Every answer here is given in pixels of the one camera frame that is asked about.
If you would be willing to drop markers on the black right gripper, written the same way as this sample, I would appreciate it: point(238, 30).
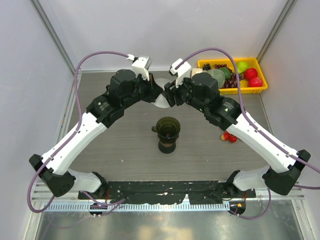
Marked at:
point(174, 91)

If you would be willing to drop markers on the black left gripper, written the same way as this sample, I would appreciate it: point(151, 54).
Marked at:
point(154, 90)

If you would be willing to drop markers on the white paper coffee filter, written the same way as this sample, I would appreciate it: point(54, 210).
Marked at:
point(161, 101)

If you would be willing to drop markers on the dark green glass dripper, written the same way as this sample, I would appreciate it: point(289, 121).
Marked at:
point(167, 129)

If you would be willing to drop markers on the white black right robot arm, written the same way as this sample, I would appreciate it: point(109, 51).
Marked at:
point(284, 164)

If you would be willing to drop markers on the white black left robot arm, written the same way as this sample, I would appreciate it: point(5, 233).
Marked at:
point(125, 89)

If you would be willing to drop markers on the orange white filter paper pack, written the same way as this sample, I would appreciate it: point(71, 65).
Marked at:
point(195, 71)

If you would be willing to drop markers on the red black coffee server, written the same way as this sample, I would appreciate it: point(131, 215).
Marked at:
point(167, 145)

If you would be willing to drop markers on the black grape bunch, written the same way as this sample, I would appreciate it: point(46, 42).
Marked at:
point(206, 67)

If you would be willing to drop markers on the green netted melon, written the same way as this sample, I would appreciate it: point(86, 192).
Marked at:
point(219, 75)

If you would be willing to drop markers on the dark red grape bunch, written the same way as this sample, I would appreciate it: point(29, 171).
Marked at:
point(229, 83)

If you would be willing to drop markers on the green pear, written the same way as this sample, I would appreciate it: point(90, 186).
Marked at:
point(242, 66)

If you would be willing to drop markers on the red yellow lychee bunch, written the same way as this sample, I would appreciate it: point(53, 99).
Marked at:
point(228, 137)

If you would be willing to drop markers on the red pink apple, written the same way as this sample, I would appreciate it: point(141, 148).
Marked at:
point(255, 82)

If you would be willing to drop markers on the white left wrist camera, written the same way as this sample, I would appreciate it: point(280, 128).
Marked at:
point(140, 66)

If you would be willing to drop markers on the white slotted cable duct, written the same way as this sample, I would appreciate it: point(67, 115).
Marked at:
point(82, 206)

